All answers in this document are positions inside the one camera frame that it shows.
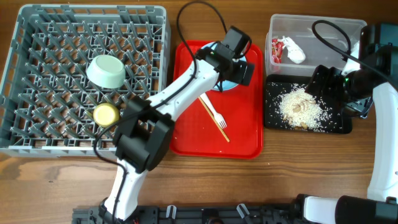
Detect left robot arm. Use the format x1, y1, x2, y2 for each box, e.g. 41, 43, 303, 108
100, 26, 254, 223

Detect wooden chopstick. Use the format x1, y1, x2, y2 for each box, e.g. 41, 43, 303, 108
198, 97, 230, 142

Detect green bowl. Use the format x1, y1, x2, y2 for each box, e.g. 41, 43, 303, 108
86, 55, 126, 89

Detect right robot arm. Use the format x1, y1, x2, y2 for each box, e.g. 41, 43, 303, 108
290, 21, 397, 223

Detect white plastic fork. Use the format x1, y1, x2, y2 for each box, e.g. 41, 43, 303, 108
200, 93, 227, 129

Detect red snack wrapper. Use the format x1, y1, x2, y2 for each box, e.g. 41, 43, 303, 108
271, 39, 284, 63

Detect light blue plate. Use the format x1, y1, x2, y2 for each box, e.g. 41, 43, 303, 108
201, 42, 238, 91

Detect black tray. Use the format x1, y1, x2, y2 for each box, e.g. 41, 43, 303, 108
264, 74, 353, 134

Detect yellow cup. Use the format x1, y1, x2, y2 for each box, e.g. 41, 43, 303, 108
93, 103, 120, 128

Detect grey dishwasher rack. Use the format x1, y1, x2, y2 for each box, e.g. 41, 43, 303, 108
1, 4, 171, 158

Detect white napkin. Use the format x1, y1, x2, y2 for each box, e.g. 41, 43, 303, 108
278, 36, 306, 64

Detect red plastic tray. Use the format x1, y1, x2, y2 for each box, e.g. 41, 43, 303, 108
170, 45, 264, 159

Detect clear plastic bin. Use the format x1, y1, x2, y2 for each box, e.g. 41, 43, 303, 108
264, 14, 367, 77

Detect rice and peanut shells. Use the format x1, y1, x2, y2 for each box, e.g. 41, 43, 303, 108
280, 88, 323, 131

